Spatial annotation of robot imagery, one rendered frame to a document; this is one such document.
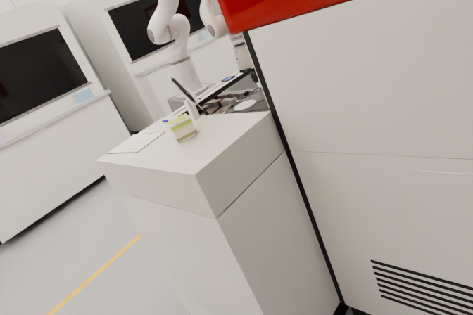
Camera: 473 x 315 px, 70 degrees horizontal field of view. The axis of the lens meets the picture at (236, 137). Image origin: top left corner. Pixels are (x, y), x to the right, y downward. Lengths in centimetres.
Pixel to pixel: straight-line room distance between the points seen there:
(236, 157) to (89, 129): 325
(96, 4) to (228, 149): 384
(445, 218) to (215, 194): 60
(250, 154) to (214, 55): 424
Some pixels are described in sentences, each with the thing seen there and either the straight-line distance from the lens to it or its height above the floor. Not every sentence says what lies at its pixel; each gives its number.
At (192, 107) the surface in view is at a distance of 129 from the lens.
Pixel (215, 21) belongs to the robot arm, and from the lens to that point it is 134.
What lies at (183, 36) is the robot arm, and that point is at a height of 123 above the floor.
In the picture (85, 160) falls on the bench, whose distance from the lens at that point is 411.
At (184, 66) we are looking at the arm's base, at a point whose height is 108.
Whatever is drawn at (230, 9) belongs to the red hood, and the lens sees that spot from 102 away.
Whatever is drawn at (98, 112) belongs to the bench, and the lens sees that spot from 416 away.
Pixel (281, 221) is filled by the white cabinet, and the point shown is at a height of 63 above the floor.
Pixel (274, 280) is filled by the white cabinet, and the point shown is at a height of 48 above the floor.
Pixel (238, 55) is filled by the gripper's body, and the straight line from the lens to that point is 141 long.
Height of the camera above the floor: 132
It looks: 21 degrees down
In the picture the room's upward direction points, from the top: 23 degrees counter-clockwise
